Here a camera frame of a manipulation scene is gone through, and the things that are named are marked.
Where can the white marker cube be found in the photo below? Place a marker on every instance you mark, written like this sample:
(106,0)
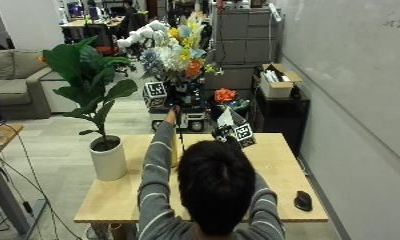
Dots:
(244,134)
(155,94)

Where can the white wheeled cart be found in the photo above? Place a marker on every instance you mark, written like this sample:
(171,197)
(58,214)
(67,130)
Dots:
(192,118)

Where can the green large-leaf plant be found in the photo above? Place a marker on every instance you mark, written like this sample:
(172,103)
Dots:
(87,71)

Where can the white wall board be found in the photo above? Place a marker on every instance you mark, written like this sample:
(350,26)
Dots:
(355,76)

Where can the black chair with orange seat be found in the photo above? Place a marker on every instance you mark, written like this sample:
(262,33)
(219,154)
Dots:
(103,41)

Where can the wooden office desk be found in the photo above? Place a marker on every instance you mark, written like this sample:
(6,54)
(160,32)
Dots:
(82,24)

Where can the wooden side desk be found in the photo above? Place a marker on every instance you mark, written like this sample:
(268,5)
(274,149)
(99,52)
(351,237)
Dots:
(5,186)

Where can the black low cabinet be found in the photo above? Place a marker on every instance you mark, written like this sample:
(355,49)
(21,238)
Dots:
(282,116)

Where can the person's left hand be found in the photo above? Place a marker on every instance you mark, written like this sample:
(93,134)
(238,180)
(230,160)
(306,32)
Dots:
(176,100)

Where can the person's right hand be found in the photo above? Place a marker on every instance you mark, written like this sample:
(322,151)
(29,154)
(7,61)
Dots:
(222,134)

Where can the gray sofa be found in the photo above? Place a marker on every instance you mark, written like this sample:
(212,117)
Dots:
(14,83)

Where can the open cardboard box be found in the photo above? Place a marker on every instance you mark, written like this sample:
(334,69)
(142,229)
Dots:
(278,87)

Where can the white cylindrical plant pot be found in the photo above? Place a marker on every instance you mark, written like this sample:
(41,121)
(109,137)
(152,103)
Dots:
(109,163)

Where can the colourful artificial flower bouquet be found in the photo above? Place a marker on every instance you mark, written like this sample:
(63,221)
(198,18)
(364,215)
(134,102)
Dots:
(175,53)

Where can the black bin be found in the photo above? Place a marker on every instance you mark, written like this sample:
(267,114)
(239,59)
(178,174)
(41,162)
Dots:
(218,110)

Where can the orange artificial flower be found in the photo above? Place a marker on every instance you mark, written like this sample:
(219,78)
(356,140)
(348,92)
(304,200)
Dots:
(224,95)

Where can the gray stacked cabinets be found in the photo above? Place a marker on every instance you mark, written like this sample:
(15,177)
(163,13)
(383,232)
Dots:
(247,43)

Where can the the person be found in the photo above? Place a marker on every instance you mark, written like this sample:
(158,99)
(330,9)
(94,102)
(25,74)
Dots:
(215,186)

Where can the black computer mouse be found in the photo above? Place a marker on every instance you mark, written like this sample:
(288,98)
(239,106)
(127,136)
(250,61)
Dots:
(303,201)

